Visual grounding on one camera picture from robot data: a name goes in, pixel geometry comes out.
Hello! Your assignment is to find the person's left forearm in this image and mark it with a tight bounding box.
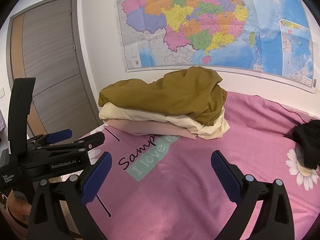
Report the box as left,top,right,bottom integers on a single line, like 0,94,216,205
0,211,29,240

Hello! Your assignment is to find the pink daisy print blanket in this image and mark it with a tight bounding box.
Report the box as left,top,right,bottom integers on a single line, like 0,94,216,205
57,91,320,240

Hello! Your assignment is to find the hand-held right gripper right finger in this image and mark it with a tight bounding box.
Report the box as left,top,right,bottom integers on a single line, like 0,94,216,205
211,150,295,240

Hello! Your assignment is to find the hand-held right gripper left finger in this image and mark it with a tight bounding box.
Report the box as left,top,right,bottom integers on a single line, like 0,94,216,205
27,152,112,240

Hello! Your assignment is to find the olive brown jacket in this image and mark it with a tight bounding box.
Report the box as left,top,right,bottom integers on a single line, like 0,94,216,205
98,66,228,127

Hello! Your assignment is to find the pale pink garment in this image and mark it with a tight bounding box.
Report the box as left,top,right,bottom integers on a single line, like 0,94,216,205
104,119,198,140

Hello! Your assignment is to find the colourful wall map poster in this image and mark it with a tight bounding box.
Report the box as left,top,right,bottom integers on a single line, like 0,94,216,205
115,0,318,94

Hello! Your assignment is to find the person's left hand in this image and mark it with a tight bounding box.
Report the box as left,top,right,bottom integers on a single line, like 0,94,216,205
8,190,33,217

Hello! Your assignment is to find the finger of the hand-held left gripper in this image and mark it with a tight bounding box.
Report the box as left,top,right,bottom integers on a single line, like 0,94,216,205
37,131,105,156
26,129,73,152

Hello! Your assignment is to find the cream garment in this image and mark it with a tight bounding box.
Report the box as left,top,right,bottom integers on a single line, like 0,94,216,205
99,102,230,140

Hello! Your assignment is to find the grey wooden door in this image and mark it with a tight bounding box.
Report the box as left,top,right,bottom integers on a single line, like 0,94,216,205
6,0,104,140

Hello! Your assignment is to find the black garment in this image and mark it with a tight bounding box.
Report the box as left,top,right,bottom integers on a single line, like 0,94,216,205
292,119,320,170

